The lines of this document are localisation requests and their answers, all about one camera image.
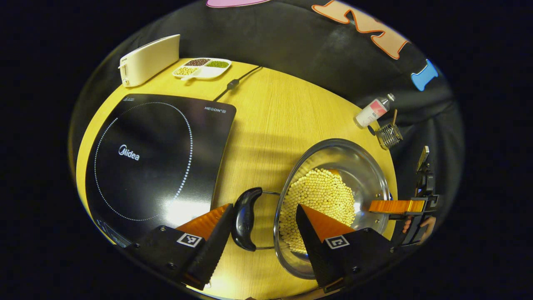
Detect pile of soybeans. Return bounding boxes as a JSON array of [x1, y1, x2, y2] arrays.
[[278, 168, 356, 254]]

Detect black induction cooktop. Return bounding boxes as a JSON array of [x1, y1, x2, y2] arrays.
[[85, 93, 237, 248]]

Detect white divided dish of beans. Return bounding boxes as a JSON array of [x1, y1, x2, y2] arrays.
[[172, 57, 232, 80]]

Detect white bottle with pink label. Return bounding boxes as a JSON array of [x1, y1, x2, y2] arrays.
[[354, 93, 395, 128]]

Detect black backdrop cloth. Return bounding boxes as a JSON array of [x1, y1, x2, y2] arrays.
[[69, 0, 465, 234]]

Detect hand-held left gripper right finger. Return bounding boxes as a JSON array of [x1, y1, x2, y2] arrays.
[[295, 203, 394, 293]]

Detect white toaster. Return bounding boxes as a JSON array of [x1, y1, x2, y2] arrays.
[[119, 34, 181, 88]]

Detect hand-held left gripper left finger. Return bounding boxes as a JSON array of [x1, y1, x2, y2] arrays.
[[127, 203, 234, 291]]

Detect steel pot with black handles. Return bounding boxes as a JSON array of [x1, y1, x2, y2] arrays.
[[231, 138, 393, 280]]

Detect black power cable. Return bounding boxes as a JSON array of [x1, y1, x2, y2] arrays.
[[213, 65, 264, 102]]

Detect small clear glass holder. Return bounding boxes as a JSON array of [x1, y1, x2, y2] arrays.
[[375, 123, 403, 150]]

